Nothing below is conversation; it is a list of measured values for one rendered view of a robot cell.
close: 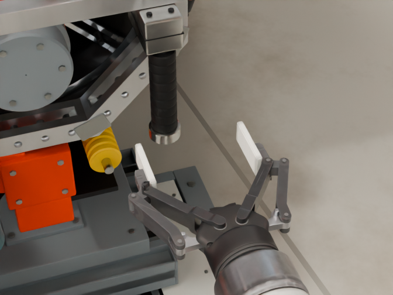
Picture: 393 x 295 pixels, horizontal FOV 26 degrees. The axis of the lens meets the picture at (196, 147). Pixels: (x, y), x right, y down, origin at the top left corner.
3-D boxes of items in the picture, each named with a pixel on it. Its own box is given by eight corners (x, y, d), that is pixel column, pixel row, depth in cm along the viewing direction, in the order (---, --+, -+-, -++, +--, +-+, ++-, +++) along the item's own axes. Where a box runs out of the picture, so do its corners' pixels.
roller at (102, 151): (89, 78, 170) (86, 54, 166) (126, 178, 150) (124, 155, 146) (60, 83, 169) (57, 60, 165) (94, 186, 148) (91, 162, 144)
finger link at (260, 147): (266, 171, 101) (290, 165, 101) (251, 143, 104) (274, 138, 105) (266, 180, 102) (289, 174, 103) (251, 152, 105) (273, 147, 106)
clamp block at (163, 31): (164, 10, 114) (162, -24, 110) (184, 49, 108) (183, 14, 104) (127, 17, 113) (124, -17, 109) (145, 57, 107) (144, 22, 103)
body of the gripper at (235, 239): (212, 304, 92) (186, 241, 99) (285, 284, 94) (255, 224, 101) (213, 260, 87) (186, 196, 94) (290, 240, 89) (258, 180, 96)
